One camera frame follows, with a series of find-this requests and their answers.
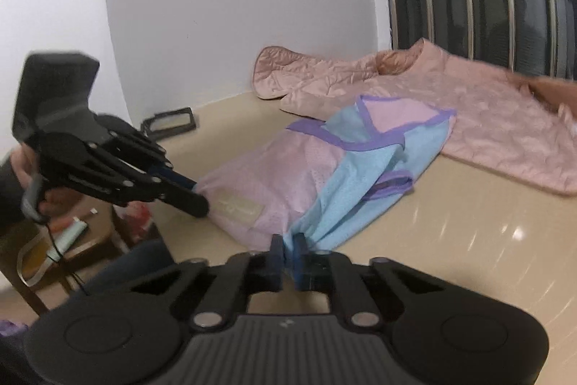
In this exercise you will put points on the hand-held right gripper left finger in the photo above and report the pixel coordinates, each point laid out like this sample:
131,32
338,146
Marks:
276,265

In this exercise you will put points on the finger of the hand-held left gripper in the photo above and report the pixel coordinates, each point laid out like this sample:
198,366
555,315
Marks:
117,184
144,155

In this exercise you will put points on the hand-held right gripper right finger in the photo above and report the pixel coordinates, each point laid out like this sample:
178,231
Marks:
301,267

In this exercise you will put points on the pink and blue mesh vest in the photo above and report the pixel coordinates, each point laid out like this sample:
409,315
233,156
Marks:
342,177

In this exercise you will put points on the person's left forearm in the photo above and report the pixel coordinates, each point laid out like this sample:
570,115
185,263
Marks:
9,200

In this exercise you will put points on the person's left hand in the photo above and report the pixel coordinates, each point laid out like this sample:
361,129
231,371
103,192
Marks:
56,202

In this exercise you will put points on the red item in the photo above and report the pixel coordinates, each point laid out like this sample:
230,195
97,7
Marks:
140,218

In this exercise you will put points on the wooden stool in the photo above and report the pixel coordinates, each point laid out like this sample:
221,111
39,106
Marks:
85,245

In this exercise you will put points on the light green tube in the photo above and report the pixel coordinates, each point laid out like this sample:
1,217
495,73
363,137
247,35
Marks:
67,240

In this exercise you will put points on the person's dark trouser leg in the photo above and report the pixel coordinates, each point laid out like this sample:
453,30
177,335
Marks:
135,265

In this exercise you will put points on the pink quilted jacket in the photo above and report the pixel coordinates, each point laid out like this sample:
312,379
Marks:
473,119

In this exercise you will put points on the black rectangular frame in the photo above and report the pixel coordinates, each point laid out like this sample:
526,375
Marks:
169,123

